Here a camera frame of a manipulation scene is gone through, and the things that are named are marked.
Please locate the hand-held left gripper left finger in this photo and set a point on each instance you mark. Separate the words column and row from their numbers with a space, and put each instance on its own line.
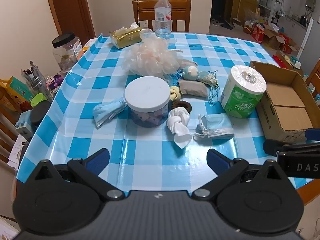
column 98, row 161

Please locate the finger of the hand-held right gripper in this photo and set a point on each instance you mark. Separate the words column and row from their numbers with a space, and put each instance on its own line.
column 313, row 133
column 272, row 147

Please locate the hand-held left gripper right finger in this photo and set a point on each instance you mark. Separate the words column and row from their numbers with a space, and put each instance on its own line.
column 217, row 160

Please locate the brown cardboard box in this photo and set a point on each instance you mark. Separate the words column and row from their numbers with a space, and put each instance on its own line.
column 287, row 120

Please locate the blue face mask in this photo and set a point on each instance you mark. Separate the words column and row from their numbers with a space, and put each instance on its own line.
column 105, row 111
column 216, row 125

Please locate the white knotted cloth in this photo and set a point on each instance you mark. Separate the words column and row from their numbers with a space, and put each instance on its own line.
column 178, row 121

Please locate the brown hair scrunchie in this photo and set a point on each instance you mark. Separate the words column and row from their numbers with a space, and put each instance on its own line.
column 187, row 105

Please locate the grey fabric sachet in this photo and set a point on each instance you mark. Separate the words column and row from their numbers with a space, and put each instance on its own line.
column 192, row 87
column 187, row 63

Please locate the yellow knotted cloth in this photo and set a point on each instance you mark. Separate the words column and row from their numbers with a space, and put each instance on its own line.
column 174, row 91

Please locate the blue floral tasselled sachet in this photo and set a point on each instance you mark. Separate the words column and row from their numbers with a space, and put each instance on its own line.
column 206, row 77

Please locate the round blue plush toy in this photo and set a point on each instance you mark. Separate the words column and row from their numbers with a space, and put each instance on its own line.
column 190, row 73

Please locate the peach mesh bath pouf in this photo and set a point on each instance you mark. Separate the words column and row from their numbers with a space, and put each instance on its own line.
column 150, row 57

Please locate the blue white checked tablecloth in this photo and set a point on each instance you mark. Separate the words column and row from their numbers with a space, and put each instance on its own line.
column 140, row 140

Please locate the toilet paper roll green wrapper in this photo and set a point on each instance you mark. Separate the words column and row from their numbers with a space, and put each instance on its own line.
column 237, row 102

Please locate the green white small carton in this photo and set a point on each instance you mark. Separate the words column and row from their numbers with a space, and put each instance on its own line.
column 296, row 63

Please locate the black round device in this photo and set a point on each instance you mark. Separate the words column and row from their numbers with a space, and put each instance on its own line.
column 40, row 113

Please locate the stack of papers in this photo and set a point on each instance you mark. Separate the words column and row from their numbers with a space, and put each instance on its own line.
column 17, row 150

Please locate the light blue small device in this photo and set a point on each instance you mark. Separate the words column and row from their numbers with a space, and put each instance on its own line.
column 23, row 127

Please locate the clear jar with white lid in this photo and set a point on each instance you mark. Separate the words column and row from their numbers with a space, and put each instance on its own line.
column 147, row 92

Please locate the green plastic cup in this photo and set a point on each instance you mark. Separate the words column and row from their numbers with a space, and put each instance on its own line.
column 38, row 100

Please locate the purple binder clips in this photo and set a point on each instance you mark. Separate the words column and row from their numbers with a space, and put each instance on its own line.
column 56, row 81

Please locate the red gift box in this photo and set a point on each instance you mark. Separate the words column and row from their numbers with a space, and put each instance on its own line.
column 288, row 42
column 257, row 32

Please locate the glass jar of pens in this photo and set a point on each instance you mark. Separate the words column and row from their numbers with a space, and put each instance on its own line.
column 37, row 83

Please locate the open cardboard box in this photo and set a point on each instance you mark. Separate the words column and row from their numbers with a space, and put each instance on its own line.
column 272, row 37

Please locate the teal carton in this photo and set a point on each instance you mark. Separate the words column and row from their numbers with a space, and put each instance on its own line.
column 17, row 87

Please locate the plastic jar with black lid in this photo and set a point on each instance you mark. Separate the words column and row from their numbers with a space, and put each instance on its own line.
column 66, row 52

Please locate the orange white small box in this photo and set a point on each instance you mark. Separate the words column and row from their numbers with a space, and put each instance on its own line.
column 88, row 47

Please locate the gold tissue pack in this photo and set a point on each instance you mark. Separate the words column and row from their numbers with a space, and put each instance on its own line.
column 125, row 38

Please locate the pair of slippers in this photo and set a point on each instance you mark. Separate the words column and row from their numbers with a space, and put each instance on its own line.
column 221, row 23

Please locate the wooden cabinet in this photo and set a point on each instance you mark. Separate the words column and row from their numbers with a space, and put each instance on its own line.
column 243, row 7

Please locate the clear plastic water bottle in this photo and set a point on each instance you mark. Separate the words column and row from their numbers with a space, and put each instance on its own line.
column 163, row 17

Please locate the brown wooden door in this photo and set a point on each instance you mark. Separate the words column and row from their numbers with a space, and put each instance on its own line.
column 65, row 5

